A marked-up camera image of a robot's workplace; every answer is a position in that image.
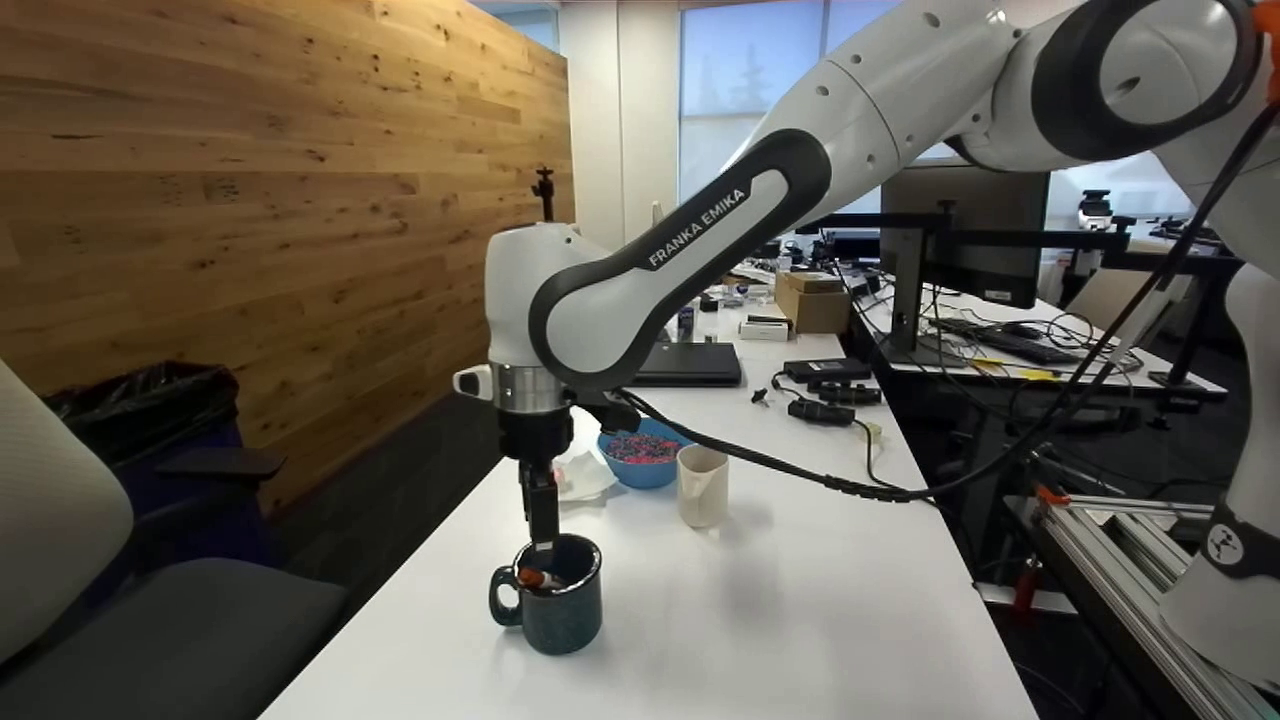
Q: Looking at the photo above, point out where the black laptop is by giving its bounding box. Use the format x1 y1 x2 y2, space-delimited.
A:
624 337 743 393

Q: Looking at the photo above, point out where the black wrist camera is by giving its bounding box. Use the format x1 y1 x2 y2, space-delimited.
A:
572 389 647 438

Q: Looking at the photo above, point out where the grey office chair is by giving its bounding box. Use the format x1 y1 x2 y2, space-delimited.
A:
0 355 354 720

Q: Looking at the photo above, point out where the black trash bin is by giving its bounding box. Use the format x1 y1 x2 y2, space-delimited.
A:
45 358 283 564

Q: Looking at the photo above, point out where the blue bowl with colourful candies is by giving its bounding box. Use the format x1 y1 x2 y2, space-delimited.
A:
591 415 694 492

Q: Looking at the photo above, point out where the cream ceramic mug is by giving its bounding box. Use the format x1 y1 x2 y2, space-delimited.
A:
673 438 736 536

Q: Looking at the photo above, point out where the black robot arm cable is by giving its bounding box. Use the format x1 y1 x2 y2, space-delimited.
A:
614 95 1280 508

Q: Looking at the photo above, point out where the cluttered white desk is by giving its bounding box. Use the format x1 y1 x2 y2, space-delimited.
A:
851 274 1231 405

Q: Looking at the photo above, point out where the black power adapter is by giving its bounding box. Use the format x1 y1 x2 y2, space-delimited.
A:
779 355 877 382
786 396 860 430

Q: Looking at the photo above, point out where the aluminium rail frame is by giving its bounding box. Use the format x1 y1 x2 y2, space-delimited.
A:
1006 482 1280 720

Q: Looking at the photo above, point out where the clear plastic snack wrapper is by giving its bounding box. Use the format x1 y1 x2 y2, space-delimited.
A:
552 443 624 508

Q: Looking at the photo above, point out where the thin black adapter cable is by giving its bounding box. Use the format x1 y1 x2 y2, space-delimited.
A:
848 409 898 492

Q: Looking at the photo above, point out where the small black camera on stand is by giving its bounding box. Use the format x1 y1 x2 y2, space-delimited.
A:
527 162 560 227

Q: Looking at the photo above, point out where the cardboard box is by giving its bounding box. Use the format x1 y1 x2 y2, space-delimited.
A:
774 267 851 337

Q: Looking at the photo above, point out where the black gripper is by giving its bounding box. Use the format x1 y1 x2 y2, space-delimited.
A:
499 409 576 547

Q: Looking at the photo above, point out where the black computer monitor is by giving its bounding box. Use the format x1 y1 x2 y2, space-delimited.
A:
877 159 1052 312

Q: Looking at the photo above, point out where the dark blue enamel mug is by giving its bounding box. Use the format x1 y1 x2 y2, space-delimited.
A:
484 533 608 658

